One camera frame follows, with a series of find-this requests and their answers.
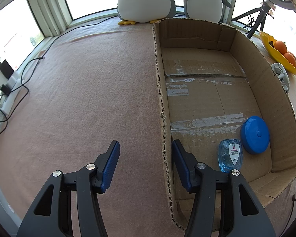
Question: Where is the brown cardboard box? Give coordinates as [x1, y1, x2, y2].
[152, 18, 296, 234]

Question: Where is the black tripod stand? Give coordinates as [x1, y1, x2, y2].
[231, 1, 274, 39]

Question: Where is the small penguin plush toy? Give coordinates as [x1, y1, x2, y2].
[183, 0, 232, 23]

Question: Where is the blue round tape measure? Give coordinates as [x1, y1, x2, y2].
[241, 116, 270, 155]

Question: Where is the blue clear small bottle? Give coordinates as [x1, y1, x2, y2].
[218, 139, 243, 173]

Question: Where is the yellow fruit bowl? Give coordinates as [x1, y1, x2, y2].
[259, 31, 296, 75]

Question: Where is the white travel adapter plug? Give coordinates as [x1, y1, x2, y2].
[271, 63, 290, 94]

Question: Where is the white power strip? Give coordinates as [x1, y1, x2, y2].
[0, 71, 21, 115]

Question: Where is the pink towel mat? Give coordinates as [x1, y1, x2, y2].
[0, 19, 296, 236]

